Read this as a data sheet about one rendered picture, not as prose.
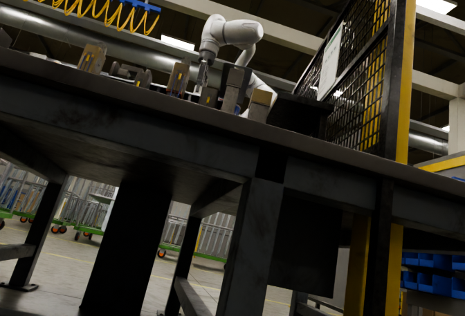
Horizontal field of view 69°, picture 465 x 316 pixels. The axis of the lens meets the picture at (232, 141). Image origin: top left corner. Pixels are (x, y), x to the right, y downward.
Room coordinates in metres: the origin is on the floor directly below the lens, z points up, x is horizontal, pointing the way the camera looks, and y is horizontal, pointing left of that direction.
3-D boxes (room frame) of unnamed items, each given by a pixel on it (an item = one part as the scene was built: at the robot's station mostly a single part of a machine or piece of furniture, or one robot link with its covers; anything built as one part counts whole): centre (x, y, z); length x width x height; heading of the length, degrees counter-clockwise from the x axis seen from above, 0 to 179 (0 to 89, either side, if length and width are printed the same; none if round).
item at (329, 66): (1.31, -0.35, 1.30); 0.23 x 0.02 x 0.31; 2
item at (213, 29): (1.39, 0.19, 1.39); 0.13 x 0.11 x 0.16; 64
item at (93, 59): (1.19, 0.60, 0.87); 0.12 x 0.07 x 0.35; 2
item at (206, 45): (1.39, 0.20, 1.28); 0.09 x 0.09 x 0.06
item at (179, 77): (1.17, 0.25, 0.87); 0.12 x 0.07 x 0.35; 2
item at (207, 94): (1.19, 0.12, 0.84); 0.12 x 0.07 x 0.28; 2
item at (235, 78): (1.02, 0.04, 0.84); 0.05 x 0.05 x 0.29; 2
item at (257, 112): (1.27, -0.07, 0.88); 0.08 x 0.08 x 0.36; 2
